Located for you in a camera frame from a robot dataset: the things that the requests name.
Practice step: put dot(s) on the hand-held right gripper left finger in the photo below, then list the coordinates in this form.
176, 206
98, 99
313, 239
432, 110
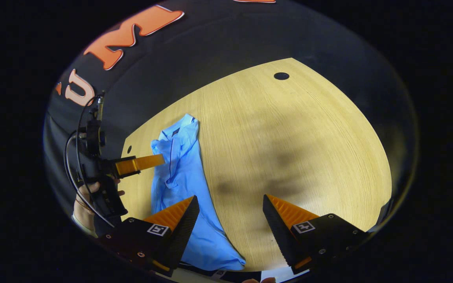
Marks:
185, 228

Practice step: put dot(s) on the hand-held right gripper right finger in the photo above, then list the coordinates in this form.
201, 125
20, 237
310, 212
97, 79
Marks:
277, 232

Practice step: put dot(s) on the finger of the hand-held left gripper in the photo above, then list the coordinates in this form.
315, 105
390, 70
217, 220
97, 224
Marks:
140, 164

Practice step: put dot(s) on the light blue polo T-shirt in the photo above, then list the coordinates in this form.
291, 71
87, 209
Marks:
183, 177

